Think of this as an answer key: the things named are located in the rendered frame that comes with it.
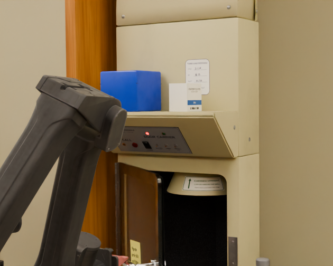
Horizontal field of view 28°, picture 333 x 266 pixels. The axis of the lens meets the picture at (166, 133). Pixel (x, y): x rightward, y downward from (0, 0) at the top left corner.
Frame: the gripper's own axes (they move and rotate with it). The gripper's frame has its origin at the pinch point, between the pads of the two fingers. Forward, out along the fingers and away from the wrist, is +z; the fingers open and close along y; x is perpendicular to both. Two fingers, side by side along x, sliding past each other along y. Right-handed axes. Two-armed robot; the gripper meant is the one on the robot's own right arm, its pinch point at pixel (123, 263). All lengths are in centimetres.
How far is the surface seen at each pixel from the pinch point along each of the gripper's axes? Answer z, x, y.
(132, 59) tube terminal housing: 18.3, 9.2, 43.3
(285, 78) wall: 62, -12, 39
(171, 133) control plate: 10.2, -6.0, 26.6
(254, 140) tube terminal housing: 26.6, -17.9, 24.2
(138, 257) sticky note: 5.9, 0.3, -0.1
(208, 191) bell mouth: 21.2, -8.9, 12.8
